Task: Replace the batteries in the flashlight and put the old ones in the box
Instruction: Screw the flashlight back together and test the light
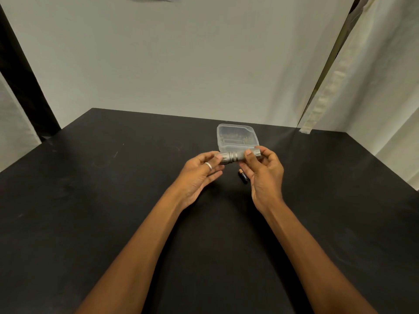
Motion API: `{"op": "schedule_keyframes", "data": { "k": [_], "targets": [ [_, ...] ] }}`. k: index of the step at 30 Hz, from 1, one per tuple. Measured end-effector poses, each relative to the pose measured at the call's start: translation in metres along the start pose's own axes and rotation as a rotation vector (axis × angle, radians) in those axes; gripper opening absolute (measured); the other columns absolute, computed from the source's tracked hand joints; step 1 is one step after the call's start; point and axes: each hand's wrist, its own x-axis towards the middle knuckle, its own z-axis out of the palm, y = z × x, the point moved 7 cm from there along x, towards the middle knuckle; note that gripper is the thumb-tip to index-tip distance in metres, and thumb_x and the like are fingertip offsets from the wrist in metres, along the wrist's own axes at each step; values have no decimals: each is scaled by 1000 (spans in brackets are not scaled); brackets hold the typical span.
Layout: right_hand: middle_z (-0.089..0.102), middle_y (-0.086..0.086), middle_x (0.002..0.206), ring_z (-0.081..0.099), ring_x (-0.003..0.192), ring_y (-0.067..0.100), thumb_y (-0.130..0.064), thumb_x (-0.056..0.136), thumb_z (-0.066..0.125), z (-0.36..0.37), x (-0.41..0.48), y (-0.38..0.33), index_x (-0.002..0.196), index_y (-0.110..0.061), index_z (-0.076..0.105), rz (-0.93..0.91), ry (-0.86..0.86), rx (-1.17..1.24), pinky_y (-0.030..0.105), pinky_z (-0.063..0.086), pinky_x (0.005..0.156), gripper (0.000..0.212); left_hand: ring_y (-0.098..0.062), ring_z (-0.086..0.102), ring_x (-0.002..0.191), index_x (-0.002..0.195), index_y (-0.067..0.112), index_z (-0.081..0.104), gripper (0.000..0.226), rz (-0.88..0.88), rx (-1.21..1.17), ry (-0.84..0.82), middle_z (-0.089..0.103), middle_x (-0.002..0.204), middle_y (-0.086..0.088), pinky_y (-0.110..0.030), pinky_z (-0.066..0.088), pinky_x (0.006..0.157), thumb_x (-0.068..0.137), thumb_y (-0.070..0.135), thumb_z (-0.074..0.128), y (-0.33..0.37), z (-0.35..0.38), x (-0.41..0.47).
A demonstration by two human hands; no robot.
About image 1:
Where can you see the person's left thumb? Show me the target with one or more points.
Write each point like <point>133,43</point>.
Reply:
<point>207,155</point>

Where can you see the person's left forearm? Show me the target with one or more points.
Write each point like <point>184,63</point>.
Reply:
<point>137,258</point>

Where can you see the person's right forearm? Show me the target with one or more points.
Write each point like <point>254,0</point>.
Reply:
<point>311,258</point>

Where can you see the clear plastic container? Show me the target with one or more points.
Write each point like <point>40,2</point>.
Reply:
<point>236,134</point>

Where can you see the wide black frame post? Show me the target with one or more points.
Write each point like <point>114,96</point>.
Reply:
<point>27,91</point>

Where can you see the plain white cloth panel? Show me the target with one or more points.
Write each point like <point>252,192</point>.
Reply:
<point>14,134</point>

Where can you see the white curtain with hemmed edge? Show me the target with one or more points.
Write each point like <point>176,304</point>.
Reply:
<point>370,81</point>

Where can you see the grey metal flashlight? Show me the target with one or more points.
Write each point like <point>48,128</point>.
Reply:
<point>236,155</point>

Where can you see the person's right thumb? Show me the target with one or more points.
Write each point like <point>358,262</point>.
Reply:
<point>250,161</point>

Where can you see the person's right hand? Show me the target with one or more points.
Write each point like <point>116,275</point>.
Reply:
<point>267,183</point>

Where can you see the person's left hand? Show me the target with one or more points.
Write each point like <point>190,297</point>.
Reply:
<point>191,184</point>

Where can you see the thin black frame pole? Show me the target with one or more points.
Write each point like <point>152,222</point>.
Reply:
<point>338,35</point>

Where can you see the black battery with copper end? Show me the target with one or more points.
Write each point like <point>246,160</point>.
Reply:
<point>243,178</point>

